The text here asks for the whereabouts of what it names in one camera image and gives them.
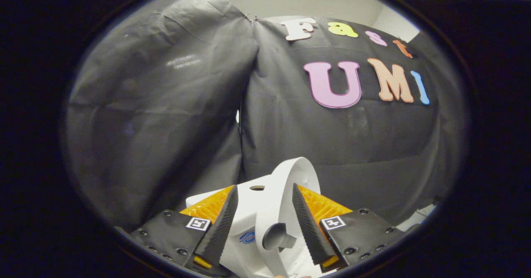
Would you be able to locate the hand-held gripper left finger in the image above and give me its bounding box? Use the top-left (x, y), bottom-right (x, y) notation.
top-left (131, 185), bottom-right (239, 270)

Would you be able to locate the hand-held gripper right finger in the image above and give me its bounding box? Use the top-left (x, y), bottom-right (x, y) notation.
top-left (292, 183), bottom-right (405, 272)

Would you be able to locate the white toilet lid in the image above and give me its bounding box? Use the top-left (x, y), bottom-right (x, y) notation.
top-left (254, 157), bottom-right (322, 278)

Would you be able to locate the white toilet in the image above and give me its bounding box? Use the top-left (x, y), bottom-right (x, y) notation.
top-left (186, 174), bottom-right (332, 278)

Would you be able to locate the black backdrop cloth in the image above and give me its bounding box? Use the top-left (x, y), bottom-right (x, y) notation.
top-left (66, 0), bottom-right (469, 231)

